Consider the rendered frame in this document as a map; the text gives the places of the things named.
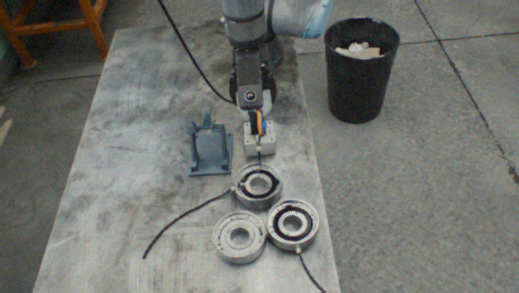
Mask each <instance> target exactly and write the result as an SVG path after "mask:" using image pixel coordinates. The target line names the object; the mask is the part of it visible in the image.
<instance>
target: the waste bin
mask: <svg viewBox="0 0 519 293"><path fill-rule="evenodd" d="M399 42H400V39H399V34H398V32H397V30H395V29H394V28H393V27H392V26H391V25H389V23H387V22H386V21H382V20H380V19H374V18H370V17H352V18H347V19H342V20H338V21H336V22H335V23H334V24H332V25H331V26H330V27H329V28H327V31H326V32H325V35H324V43H325V57H326V63H327V81H328V108H329V110H330V112H331V113H332V114H333V115H334V116H336V118H337V119H339V120H341V121H343V122H352V123H361V122H368V121H371V120H373V119H375V117H376V116H377V115H379V114H380V112H381V109H382V106H383V103H384V97H385V93H386V88H387V84H388V82H389V78H390V72H391V68H392V67H393V65H394V60H395V58H396V55H397V52H398V47H399ZM356 43H357V44H359V45H361V44H363V43H368V45H369V46H368V47H367V48H380V49H379V55H380V56H379V57H370V58H356V57H348V56H345V55H343V54H341V53H339V52H337V51H335V50H336V49H337V48H341V49H342V50H348V49H349V47H350V46H351V44H356Z"/></svg>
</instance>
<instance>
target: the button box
mask: <svg viewBox="0 0 519 293"><path fill-rule="evenodd" d="M265 122H267V128H266V130H264V133H263V134H262V135H261V152H260V155H276V150H275V138H274V130H273V124H272V121H265ZM249 125H250V122H247V123H245V144H246V150H247V157H252V156H258V151H257V148H256V142H255V136H254V135H250V133H251V132H250V127H249Z"/></svg>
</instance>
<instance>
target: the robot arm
mask: <svg viewBox="0 0 519 293"><path fill-rule="evenodd" d="M332 5H333V0H222V14H223V18H222V23H225V28H226V33H227V34H228V39H229V43H230V45H231V46H232V47H233V58H232V66H233V69H232V70H231V75H233V76H234V77H233V78H230V80H229V82H230V86H229V93H230V98H231V99H232V100H233V102H234V105H235V106H237V108H238V111H239V112H240V113H241V114H242V115H243V116H244V117H245V118H246V119H247V121H249V120H250V118H249V114H250V112H249V111H250V110H255V109H262V119H263V120H266V118H267V117H268V116H269V114H270V113H271V108H272V104H273V102H274V99H275V97H276V94H277V85H276V81H275V79H274V78H273V74H270V72H271V71H272V70H275V69H277V68H278V67H279V66H280V65H281V64H282V62H283V60H284V50H283V48H282V46H281V44H280V42H279V38H278V36H277V34H279V35H285V36H291V37H297V38H303V39H319V38H320V37H321V36H322V35H323V33H324V31H325V29H326V27H327V22H328V20H329V17H330V13H331V10H332Z"/></svg>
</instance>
